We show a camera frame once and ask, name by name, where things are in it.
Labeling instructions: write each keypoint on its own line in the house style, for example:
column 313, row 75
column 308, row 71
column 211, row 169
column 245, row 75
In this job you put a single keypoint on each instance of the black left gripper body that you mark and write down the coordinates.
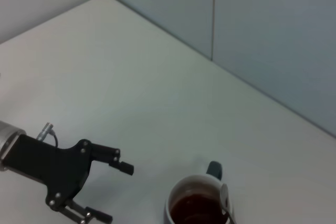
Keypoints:
column 52, row 167

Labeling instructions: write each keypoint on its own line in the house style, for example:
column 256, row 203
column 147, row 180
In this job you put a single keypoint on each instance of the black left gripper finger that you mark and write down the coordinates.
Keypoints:
column 126, row 167
column 99, row 214

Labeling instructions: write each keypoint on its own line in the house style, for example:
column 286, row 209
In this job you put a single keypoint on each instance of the dark grey ceramic mug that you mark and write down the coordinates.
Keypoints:
column 215, row 167

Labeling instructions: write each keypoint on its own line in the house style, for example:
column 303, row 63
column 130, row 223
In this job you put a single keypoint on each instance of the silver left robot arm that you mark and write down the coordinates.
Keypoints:
column 8, row 133

